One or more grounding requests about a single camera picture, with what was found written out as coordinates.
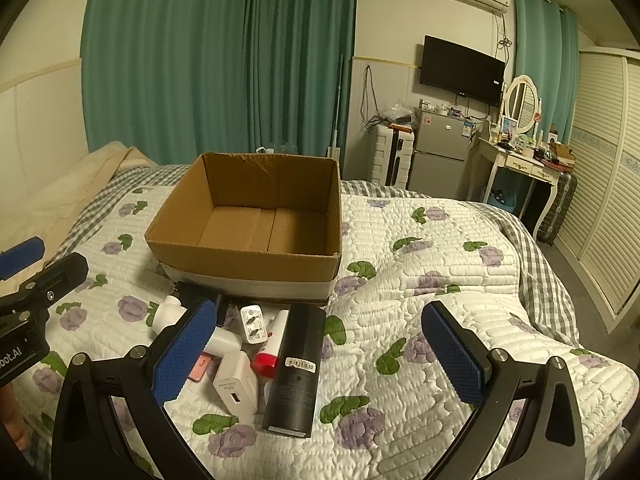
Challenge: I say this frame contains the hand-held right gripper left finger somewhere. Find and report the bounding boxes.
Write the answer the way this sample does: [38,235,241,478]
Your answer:
[51,297,218,480]

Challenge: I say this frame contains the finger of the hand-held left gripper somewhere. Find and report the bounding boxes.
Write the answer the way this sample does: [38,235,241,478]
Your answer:
[0,236,46,282]
[19,252,90,307]

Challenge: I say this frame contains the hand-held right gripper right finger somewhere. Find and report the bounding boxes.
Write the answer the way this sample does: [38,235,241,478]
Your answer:
[421,301,586,480]

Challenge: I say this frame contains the pink packet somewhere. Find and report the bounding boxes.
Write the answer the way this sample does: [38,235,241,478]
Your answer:
[192,352,221,384]

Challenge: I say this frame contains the white usb charger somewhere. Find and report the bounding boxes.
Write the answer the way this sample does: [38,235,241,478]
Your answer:
[212,351,259,415]

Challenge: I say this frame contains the white plug adapter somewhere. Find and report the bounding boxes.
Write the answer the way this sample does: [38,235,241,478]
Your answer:
[239,305,268,346]

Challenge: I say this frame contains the white bottle with red cap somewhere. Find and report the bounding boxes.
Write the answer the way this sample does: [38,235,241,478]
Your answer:
[251,309,291,380]

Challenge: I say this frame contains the tall black box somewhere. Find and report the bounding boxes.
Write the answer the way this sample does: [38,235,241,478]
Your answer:
[262,304,327,436]

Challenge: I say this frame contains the person's left hand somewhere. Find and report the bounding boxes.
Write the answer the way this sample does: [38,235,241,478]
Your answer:
[0,386,30,455]

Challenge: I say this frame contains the cream blanket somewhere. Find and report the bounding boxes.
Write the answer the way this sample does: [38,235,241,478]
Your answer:
[20,141,161,266]

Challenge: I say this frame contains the blue plastic basket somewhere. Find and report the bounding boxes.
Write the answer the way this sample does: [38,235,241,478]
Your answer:
[487,190,518,212]

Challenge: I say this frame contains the grey plaid suitcase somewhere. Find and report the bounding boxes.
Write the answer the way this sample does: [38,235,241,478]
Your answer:
[537,172,578,246]

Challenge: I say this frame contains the grey small fridge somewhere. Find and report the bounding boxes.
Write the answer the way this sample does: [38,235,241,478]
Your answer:
[409,107,478,200]

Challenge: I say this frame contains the white dressing table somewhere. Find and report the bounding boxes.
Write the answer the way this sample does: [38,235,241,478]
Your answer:
[465,137,558,241]

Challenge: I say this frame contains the white ribbed suitcase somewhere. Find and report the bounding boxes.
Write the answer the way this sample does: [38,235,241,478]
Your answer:
[371,125,417,188]

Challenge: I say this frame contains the group of cosmetics bottles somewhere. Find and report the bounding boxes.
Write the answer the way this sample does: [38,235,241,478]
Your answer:
[492,120,551,158]

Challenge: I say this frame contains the large clear water bottle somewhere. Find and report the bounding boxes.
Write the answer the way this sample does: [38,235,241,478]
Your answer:
[255,140,301,156]

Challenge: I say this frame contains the small brown cardboard box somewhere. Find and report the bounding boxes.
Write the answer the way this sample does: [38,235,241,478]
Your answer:
[549,142,576,168]

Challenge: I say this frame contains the cream louvered wardrobe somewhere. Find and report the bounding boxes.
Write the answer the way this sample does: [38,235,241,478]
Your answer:
[552,47,640,331]

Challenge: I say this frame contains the cluster of small containers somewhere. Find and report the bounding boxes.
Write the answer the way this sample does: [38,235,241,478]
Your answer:
[420,101,473,121]

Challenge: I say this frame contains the clear plastic bag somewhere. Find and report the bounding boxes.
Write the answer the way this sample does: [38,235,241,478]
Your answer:
[377,100,418,128]

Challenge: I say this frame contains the wide green curtain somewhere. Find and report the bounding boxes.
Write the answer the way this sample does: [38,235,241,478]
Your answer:
[80,0,358,168]

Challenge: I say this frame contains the oval white vanity mirror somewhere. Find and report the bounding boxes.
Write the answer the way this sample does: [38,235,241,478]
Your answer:
[501,74,543,133]

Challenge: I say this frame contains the white flat mop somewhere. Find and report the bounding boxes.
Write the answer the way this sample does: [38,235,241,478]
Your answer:
[327,55,346,161]

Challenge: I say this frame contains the narrow green curtain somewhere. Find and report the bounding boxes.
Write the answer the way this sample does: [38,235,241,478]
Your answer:
[512,0,581,146]

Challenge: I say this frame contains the dark wall cables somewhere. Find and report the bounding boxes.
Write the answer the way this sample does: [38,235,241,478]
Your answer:
[361,65,383,131]

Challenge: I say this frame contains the black wall television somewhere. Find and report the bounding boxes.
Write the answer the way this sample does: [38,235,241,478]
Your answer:
[419,35,507,108]

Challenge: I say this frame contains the air conditioner cable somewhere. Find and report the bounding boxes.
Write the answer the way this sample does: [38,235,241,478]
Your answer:
[495,12,513,58]

